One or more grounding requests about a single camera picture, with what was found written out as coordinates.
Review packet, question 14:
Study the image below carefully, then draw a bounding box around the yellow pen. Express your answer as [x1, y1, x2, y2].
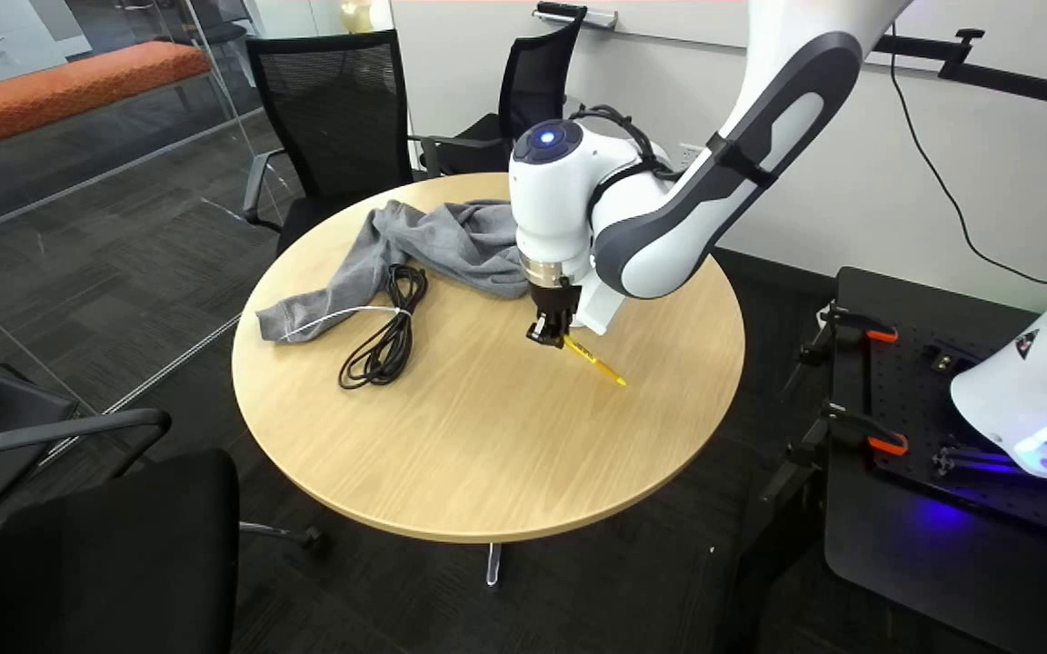
[564, 338, 633, 394]

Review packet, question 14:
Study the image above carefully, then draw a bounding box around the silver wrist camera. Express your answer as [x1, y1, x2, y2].
[571, 282, 627, 342]

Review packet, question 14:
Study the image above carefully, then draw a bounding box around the grey crumpled cloth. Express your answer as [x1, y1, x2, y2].
[256, 198, 540, 349]

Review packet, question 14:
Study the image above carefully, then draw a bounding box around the chrome table leg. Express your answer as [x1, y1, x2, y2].
[482, 537, 505, 594]

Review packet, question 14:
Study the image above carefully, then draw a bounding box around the black clamp orange handle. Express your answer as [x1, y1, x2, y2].
[776, 400, 915, 475]
[794, 300, 902, 371]

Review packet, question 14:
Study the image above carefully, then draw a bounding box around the black coiled cable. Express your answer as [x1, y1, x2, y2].
[335, 265, 432, 394]

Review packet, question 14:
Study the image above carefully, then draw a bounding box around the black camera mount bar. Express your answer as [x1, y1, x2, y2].
[872, 25, 1047, 137]

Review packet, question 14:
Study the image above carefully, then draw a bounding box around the black robot mounting cart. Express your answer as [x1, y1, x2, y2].
[821, 265, 1047, 654]

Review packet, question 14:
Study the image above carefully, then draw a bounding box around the black wall bracket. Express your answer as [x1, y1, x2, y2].
[535, 0, 627, 38]

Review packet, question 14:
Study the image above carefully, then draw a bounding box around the black mesh office chair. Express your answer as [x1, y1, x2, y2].
[0, 331, 174, 514]
[239, 25, 417, 250]
[413, 19, 587, 182]
[0, 447, 335, 654]

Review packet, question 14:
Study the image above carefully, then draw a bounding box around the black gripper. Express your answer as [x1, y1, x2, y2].
[525, 268, 587, 353]

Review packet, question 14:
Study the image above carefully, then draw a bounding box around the orange upholstered bench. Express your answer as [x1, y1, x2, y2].
[0, 42, 214, 165]

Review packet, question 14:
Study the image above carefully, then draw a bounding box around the black hanging wall cable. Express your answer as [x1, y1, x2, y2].
[883, 53, 1047, 296]

